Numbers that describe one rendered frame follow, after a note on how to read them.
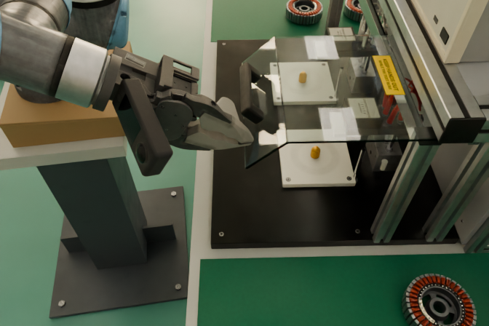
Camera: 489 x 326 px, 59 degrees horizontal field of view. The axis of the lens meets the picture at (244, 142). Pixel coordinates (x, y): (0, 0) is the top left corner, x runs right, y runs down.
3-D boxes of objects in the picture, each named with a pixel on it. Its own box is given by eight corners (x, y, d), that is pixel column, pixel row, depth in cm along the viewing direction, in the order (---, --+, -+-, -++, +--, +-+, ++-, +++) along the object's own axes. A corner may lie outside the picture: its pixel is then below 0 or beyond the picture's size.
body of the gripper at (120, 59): (205, 68, 58) (117, 33, 53) (204, 113, 52) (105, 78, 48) (182, 105, 63) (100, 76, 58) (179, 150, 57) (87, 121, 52)
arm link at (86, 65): (65, 65, 46) (49, 113, 51) (108, 80, 48) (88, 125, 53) (79, 25, 51) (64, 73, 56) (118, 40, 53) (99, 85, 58)
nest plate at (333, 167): (282, 188, 89) (282, 184, 88) (277, 134, 98) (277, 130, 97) (354, 186, 89) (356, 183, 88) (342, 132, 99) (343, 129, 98)
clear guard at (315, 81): (244, 169, 62) (244, 142, 58) (241, 64, 78) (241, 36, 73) (468, 165, 63) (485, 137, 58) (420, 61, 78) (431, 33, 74)
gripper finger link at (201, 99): (237, 107, 55) (173, 83, 52) (237, 116, 54) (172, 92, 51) (220, 129, 58) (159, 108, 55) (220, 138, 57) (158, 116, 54)
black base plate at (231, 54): (211, 249, 82) (210, 243, 80) (217, 46, 124) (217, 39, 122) (455, 244, 83) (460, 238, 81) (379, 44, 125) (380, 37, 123)
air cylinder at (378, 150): (372, 171, 91) (378, 155, 87) (364, 145, 96) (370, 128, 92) (396, 171, 91) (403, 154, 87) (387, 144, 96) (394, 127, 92)
